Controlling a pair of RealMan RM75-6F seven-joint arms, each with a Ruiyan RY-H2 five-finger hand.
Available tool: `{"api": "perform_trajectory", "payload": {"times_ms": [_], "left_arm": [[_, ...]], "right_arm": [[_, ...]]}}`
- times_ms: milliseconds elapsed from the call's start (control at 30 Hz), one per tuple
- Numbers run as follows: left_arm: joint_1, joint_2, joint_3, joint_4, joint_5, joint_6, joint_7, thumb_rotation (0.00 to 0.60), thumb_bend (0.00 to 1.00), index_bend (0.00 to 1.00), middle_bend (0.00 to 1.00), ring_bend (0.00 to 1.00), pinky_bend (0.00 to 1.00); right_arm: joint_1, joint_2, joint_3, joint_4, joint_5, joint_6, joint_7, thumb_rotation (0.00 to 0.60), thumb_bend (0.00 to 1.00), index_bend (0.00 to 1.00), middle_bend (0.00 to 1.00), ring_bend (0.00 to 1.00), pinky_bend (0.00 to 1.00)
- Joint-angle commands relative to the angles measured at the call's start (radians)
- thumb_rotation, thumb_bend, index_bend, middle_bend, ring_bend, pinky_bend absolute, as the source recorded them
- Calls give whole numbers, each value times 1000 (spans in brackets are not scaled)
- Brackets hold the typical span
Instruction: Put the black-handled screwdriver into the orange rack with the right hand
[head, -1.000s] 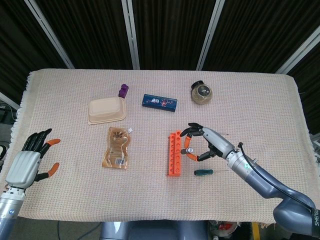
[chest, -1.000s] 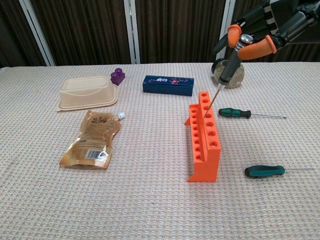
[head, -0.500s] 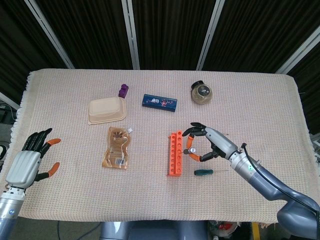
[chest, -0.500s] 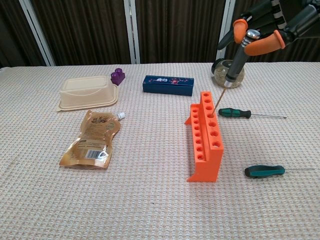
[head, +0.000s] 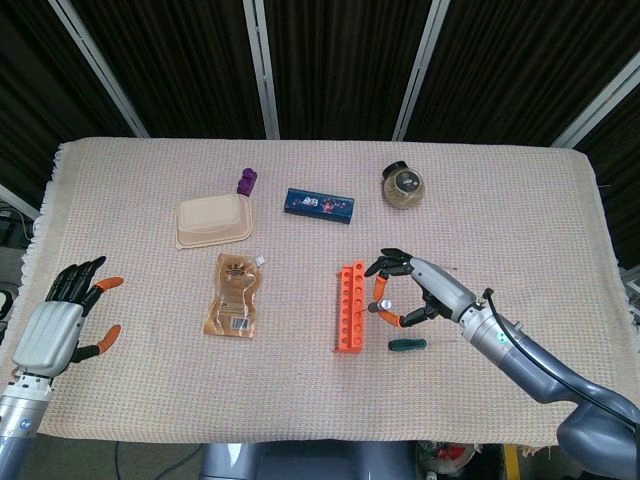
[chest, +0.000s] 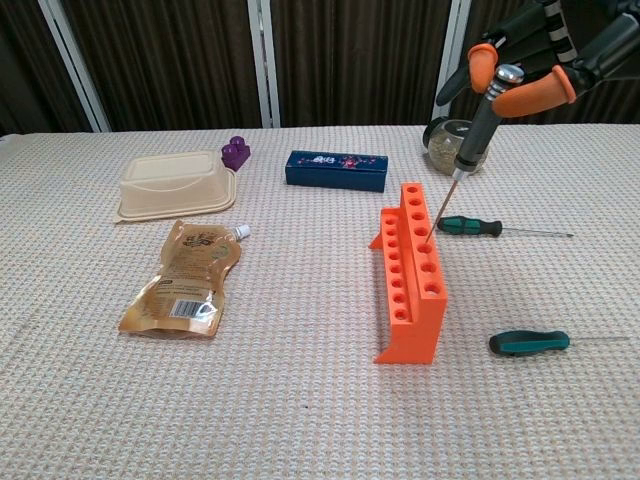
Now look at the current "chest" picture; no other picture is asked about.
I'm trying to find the beige waffle tablecloth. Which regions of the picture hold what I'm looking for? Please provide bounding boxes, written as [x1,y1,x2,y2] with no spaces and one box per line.
[0,122,640,480]

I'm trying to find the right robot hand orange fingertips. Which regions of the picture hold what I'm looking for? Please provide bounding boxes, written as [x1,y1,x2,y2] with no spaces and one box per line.
[435,0,640,119]

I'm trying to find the beige plastic food container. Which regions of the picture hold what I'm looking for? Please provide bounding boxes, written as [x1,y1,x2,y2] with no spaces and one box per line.
[114,149,239,224]

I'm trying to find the black silver precision screwdriver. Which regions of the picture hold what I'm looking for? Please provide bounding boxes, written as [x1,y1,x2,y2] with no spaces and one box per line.
[425,63,525,247]

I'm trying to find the orange tool holder rack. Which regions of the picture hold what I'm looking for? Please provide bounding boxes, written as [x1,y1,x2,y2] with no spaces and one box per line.
[369,182,450,366]

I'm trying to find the dark brown curtain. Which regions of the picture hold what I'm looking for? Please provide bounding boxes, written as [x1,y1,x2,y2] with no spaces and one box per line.
[0,0,640,135]

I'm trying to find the round glass jar black lid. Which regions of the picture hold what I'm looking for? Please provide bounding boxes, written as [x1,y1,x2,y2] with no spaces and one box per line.
[422,117,490,178]

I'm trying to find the green black striped screwdriver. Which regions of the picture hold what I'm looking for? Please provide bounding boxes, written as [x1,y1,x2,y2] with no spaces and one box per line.
[436,215,575,239]

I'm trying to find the brown spouted refill pouch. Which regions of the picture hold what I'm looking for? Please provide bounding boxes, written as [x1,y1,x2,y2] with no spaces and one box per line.
[118,219,252,339]

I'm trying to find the teal black handle screwdriver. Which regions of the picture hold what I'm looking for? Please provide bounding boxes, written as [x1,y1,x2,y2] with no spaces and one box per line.
[488,329,631,357]

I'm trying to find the purple toy block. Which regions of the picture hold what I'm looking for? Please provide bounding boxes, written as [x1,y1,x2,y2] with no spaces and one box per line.
[220,135,252,172]

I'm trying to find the blue floral rectangular box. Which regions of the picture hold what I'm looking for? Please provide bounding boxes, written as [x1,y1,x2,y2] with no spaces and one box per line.
[284,150,390,194]

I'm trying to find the white frame post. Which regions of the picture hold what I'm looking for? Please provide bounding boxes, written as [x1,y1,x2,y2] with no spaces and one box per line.
[432,0,473,124]
[248,0,281,129]
[38,0,112,134]

